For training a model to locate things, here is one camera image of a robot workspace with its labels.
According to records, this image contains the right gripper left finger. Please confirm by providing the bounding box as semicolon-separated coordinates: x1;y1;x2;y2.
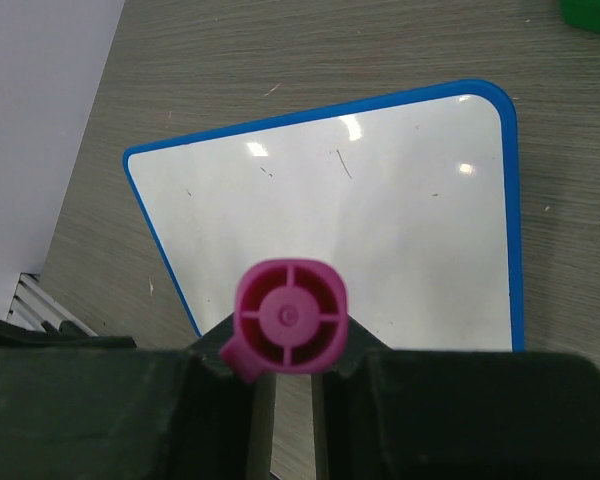
0;320;260;479

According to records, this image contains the pink capped marker pen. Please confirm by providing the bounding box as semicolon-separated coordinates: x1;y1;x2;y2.
219;258;349;383

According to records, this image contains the blue framed whiteboard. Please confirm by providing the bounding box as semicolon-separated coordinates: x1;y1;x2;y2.
122;80;525;351

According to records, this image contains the green plastic tray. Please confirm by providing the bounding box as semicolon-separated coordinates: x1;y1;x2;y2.
560;0;600;34

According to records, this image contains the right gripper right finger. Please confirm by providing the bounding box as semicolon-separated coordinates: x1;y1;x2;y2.
312;322;600;479

